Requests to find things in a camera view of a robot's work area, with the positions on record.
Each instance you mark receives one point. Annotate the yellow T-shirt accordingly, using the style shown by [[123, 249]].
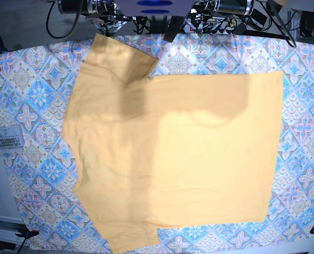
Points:
[[169, 151]]

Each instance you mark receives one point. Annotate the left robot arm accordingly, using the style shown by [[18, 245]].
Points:
[[240, 7]]

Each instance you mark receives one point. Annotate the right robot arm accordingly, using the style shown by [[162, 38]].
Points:
[[83, 6]]

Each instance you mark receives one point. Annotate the white power strip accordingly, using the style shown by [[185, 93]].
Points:
[[205, 28]]

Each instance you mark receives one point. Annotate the patterned blue tablecloth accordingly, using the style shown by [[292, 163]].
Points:
[[36, 182]]

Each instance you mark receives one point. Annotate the clear plastic screw box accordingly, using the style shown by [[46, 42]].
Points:
[[11, 139]]

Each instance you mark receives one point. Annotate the black bracket under mount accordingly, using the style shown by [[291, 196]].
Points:
[[174, 27]]

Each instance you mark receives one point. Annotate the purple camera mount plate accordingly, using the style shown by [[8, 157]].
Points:
[[155, 7]]

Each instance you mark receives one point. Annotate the orange handled clamp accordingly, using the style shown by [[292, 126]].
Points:
[[26, 234]]

